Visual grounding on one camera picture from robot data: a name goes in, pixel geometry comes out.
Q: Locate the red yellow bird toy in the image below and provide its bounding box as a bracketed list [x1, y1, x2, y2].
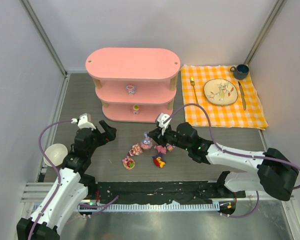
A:
[152, 153, 166, 168]

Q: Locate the cream decorated ceramic plate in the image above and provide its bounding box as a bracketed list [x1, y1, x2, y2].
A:
[203, 78, 238, 106]

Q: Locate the yellow white checkered cloth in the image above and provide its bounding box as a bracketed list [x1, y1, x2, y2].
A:
[180, 65, 268, 130]

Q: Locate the pink pig toy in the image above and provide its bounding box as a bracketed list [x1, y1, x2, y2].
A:
[154, 145, 167, 155]

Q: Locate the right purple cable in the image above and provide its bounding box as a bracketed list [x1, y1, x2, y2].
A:
[164, 102, 300, 219]

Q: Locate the gold fork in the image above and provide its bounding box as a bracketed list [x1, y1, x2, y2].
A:
[190, 76, 199, 105]

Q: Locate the gold knife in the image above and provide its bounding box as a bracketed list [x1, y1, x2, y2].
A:
[238, 81, 247, 111]

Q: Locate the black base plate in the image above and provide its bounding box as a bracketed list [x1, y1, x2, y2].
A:
[86, 181, 246, 205]

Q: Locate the purple bunny with cake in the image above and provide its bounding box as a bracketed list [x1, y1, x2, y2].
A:
[165, 143, 175, 152]

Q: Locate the dark blue ceramic mug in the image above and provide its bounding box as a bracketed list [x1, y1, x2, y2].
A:
[230, 64, 250, 80]

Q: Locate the pink toy with yellow hat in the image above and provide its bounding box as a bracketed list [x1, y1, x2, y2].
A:
[132, 105, 140, 115]

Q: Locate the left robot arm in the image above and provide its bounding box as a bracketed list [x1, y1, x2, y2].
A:
[16, 114, 117, 240]

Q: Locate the white slotted cable duct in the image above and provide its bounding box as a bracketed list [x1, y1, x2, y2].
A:
[33, 201, 220, 213]

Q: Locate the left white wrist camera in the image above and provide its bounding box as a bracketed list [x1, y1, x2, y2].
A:
[71, 113, 96, 130]

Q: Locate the purple cable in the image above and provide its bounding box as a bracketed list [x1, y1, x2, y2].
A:
[27, 119, 77, 240]
[164, 102, 300, 219]

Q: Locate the white ceramic bowl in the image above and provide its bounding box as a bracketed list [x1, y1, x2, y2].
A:
[44, 143, 68, 167]

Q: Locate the pink three-tier wooden shelf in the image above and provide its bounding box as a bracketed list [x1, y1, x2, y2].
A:
[85, 47, 181, 123]

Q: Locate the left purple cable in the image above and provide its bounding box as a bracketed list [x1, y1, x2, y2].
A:
[27, 119, 77, 240]

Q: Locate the pink bear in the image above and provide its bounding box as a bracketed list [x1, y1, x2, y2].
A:
[122, 156, 136, 170]
[128, 143, 143, 157]

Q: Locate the pink bear on donut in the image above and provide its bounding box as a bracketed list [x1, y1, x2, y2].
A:
[122, 156, 136, 170]

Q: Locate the white pink toy middle shelf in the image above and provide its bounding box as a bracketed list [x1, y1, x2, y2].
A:
[125, 85, 136, 95]

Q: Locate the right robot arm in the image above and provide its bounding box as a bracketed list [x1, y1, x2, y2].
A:
[147, 122, 299, 201]

